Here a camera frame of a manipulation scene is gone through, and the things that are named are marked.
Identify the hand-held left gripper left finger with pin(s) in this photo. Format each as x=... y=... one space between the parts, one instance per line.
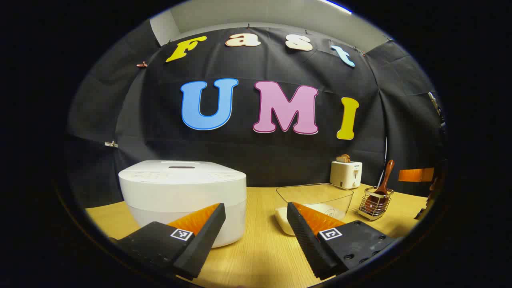
x=202 y=240

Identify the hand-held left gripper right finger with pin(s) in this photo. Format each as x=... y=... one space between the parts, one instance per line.
x=310 y=244

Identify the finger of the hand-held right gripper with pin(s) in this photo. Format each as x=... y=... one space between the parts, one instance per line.
x=416 y=174

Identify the brown wooden spoon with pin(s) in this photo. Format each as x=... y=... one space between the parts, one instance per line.
x=386 y=178

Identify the white rice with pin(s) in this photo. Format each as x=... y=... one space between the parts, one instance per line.
x=282 y=220

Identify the white rice cooker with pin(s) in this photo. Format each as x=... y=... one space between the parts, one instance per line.
x=180 y=188

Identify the clear plastic container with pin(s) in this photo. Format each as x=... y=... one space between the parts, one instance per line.
x=316 y=194

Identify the white toaster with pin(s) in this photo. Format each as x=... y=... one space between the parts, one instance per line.
x=344 y=174

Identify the toast slices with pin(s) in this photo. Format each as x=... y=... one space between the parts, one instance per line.
x=343 y=158

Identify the black backdrop cloth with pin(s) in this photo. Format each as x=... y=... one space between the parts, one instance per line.
x=256 y=156

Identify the silver clip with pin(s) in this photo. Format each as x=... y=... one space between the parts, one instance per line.
x=111 y=144

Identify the copper clip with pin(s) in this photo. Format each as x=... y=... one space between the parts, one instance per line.
x=141 y=64

